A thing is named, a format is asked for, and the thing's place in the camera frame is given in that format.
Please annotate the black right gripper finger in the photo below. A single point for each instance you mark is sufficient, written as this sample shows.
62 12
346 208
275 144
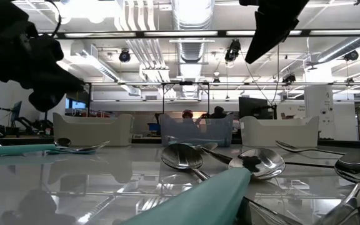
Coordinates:
261 34
284 26

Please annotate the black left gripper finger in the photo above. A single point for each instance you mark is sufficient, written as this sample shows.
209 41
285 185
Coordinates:
66 79
58 89

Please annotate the black metal spoon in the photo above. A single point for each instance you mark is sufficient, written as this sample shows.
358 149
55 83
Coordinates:
219 157
181 156
356 161
287 147

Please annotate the background black robot arm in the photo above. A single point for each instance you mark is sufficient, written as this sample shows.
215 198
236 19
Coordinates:
33 125

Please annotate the background monitor on stand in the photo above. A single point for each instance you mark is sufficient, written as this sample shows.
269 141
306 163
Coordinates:
16 110

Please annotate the white plastic bin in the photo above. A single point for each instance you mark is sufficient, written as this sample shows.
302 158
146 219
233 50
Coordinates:
89 131
280 132

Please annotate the black computer monitor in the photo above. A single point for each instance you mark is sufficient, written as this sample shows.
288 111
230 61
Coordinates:
253 107

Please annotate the person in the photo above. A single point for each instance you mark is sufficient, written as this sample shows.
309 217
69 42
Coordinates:
219 112
187 114

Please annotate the white building pillar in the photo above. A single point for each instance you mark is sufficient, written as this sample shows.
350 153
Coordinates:
319 109

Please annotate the gray translucent plastic bin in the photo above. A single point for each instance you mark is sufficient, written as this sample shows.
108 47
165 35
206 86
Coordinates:
198 132

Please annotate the wall monitor blue screen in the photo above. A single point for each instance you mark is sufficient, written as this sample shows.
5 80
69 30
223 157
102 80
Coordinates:
73 104

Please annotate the black overhead rig camera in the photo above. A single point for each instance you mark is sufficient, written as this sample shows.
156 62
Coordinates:
232 51
288 78

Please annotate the silver ventilation duct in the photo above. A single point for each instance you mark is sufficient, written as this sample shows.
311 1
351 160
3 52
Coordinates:
192 50
342 48

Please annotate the black dome ceiling camera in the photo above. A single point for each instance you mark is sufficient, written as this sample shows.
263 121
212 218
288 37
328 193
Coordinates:
124 56
351 55

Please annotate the black frame beam with lights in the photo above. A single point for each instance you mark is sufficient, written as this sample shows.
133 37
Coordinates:
140 33

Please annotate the black background workstation frame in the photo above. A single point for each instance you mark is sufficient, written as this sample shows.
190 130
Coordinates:
162 100

